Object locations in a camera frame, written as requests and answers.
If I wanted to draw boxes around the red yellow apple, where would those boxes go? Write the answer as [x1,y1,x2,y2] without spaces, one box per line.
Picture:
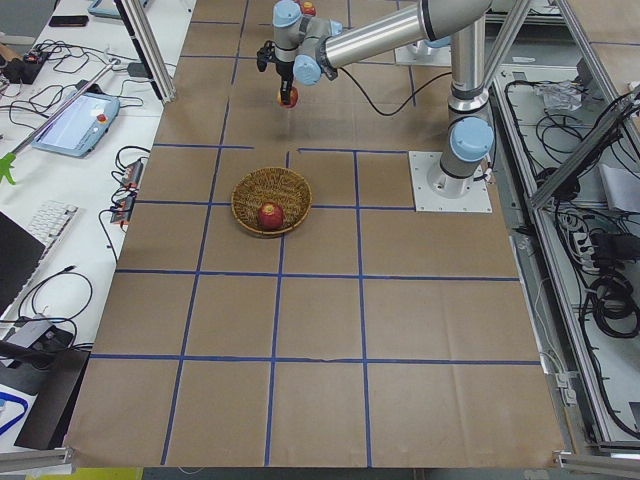
[277,87,299,109]

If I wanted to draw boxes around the black smartphone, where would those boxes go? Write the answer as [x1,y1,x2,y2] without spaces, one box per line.
[48,15,89,28]

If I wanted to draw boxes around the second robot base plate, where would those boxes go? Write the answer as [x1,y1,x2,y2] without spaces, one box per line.
[394,42,451,68]

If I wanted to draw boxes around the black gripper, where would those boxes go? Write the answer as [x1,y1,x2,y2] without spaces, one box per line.
[274,48,295,106]

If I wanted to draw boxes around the aluminium frame post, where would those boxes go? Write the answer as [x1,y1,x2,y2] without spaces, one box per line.
[115,0,176,104]

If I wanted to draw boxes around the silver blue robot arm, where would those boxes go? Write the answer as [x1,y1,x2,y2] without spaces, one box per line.
[256,1,495,183]

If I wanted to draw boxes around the woven wicker basket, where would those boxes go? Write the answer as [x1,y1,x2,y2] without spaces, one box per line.
[231,167,312,237]

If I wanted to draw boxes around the red apple on plate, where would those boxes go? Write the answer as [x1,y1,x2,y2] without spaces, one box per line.
[300,1,316,16]

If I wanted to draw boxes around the white keyboard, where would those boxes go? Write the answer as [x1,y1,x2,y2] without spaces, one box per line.
[26,200,78,250]

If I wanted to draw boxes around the red apple in basket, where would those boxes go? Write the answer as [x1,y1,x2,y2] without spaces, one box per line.
[258,202,284,231]

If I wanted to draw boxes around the blue teach pendant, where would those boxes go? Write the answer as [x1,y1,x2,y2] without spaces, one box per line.
[31,93,120,158]

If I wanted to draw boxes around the brown paper table cover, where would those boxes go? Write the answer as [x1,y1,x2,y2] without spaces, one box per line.
[66,1,563,468]

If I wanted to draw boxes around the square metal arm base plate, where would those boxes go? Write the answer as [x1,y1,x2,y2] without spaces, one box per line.
[408,151,492,214]

